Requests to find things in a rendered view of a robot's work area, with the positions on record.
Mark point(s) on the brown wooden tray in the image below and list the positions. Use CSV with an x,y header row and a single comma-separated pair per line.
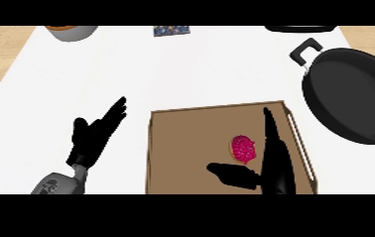
x,y
196,148

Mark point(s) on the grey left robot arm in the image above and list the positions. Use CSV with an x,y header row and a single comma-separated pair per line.
x,y
61,181

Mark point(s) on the grey bowl with orange contents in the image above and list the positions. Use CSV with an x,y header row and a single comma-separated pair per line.
x,y
73,32

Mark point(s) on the pink frosted cupcake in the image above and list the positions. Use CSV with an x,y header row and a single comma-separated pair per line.
x,y
244,149

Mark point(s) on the dark blue patterned box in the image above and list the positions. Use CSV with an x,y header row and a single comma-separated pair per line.
x,y
172,30

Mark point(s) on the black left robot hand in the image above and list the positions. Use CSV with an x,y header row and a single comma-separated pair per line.
x,y
95,134

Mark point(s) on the black flat pan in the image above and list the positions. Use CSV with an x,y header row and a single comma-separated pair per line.
x,y
301,28

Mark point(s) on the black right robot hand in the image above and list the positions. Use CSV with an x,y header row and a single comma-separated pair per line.
x,y
277,161

